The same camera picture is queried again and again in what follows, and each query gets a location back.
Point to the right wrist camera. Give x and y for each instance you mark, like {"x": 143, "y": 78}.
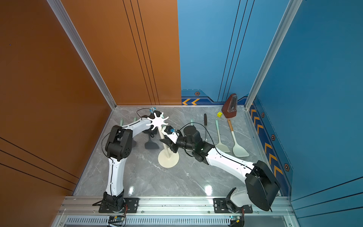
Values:
{"x": 171, "y": 133}

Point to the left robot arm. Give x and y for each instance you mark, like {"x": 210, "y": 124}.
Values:
{"x": 118, "y": 147}

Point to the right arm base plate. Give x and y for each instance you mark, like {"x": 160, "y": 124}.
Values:
{"x": 223, "y": 205}

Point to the right green circuit board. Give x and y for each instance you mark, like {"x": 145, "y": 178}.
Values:
{"x": 237, "y": 221}

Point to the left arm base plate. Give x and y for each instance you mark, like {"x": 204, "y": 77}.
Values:
{"x": 125, "y": 205}

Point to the black handle metal utensil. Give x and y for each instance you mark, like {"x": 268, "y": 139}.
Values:
{"x": 205, "y": 126}

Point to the small blue owl toy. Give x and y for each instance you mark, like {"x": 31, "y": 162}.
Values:
{"x": 152, "y": 109}

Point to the left green circuit board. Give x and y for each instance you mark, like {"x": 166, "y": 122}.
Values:
{"x": 116, "y": 220}

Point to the green circuit board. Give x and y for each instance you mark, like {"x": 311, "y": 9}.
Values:
{"x": 237, "y": 221}
{"x": 116, "y": 220}

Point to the white utensil rack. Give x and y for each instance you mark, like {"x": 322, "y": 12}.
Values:
{"x": 166, "y": 157}

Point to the dark red metronome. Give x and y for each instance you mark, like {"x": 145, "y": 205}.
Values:
{"x": 229, "y": 109}

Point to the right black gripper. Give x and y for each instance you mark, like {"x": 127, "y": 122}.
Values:
{"x": 172, "y": 145}

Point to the aluminium front rail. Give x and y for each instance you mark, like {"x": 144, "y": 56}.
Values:
{"x": 167, "y": 205}

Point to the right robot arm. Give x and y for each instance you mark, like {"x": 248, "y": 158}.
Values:
{"x": 262, "y": 186}

